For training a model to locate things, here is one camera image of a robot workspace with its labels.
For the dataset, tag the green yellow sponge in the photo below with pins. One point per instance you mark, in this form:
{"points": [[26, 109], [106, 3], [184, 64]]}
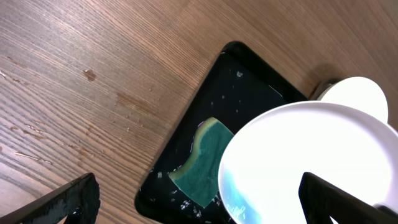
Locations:
{"points": [[197, 178]]}

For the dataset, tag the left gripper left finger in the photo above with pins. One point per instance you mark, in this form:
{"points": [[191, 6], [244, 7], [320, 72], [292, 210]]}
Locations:
{"points": [[75, 202]]}

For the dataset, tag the black rectangular tray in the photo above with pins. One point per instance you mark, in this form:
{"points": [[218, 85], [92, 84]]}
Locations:
{"points": [[238, 87]]}

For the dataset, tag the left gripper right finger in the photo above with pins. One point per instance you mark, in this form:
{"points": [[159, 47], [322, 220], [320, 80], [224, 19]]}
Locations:
{"points": [[324, 203]]}

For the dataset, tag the white plate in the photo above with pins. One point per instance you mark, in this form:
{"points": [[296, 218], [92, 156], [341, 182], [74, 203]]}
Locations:
{"points": [[360, 93], [262, 166]]}

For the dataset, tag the white plate top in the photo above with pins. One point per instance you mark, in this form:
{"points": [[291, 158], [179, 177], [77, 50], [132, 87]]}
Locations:
{"points": [[360, 93]]}

